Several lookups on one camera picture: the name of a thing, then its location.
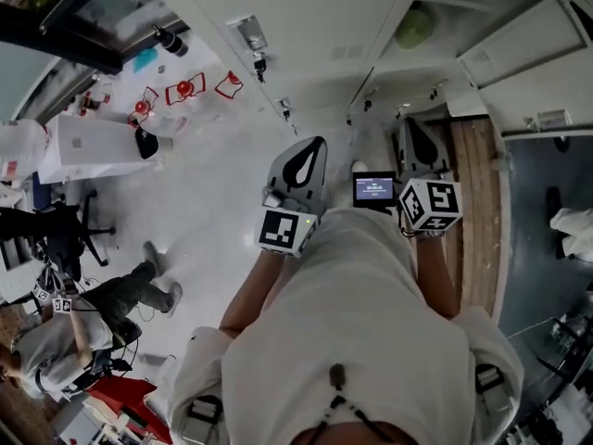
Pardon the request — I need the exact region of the clear water jug red handle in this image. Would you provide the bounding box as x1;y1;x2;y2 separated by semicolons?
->
164;71;208;110
128;85;162;132
213;70;246;101

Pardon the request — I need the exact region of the small black screen device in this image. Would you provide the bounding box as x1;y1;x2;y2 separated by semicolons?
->
351;170;398;215

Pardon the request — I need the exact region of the white bin black lid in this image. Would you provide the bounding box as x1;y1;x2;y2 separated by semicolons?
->
132;126;161;161

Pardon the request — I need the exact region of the dark framed window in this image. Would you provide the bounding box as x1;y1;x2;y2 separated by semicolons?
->
0;0;192;77

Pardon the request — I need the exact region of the white box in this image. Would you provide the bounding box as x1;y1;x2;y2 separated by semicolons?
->
36;113;158;185

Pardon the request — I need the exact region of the grey metal cabinet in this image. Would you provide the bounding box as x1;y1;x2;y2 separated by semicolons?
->
132;0;593;141

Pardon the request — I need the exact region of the black office chair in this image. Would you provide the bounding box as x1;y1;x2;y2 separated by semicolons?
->
0;189;118;283

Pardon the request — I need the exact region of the dark blue bin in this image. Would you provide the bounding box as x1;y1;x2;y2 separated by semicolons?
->
31;172;53;211

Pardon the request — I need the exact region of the wooden slatted platform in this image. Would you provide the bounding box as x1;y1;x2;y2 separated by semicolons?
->
390;115;505;318

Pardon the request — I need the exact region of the person's white shirt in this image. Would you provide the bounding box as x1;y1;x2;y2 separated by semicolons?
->
165;205;525;445

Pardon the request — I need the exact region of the person's left forearm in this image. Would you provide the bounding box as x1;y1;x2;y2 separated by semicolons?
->
217;247;289;338

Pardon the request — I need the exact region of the teal plastic item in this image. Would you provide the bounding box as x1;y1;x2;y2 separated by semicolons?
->
130;46;159;77

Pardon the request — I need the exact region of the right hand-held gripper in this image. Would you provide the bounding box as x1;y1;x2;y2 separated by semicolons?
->
397;117;463;234

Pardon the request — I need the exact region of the large clear water jug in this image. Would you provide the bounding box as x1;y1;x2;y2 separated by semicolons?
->
0;118;51;184

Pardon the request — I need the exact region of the grey shoulder strap buckle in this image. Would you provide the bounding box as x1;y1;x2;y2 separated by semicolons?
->
184;394;226;442
474;362;506;396

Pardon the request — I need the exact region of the green item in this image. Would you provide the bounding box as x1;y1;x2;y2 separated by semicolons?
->
395;8;435;51

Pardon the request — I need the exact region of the black bottle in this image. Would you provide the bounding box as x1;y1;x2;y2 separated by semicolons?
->
151;22;191;58

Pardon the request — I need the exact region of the glass top table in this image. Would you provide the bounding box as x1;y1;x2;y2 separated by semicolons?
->
507;303;593;445

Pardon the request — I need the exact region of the person's right forearm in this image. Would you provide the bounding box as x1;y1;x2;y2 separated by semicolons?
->
413;232;463;320

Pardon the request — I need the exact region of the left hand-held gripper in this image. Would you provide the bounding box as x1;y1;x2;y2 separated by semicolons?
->
253;136;328;258

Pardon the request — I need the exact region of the red box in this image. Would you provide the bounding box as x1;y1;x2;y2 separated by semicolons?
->
86;375;173;445

